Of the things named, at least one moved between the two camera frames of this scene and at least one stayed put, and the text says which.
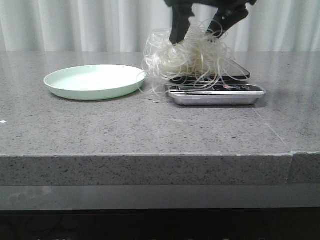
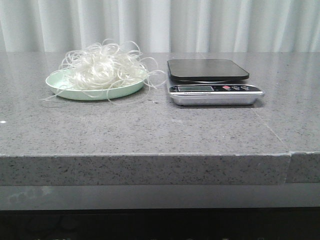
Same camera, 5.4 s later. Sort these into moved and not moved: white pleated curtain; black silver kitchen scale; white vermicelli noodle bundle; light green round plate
Moved: white vermicelli noodle bundle
Not moved: light green round plate; black silver kitchen scale; white pleated curtain
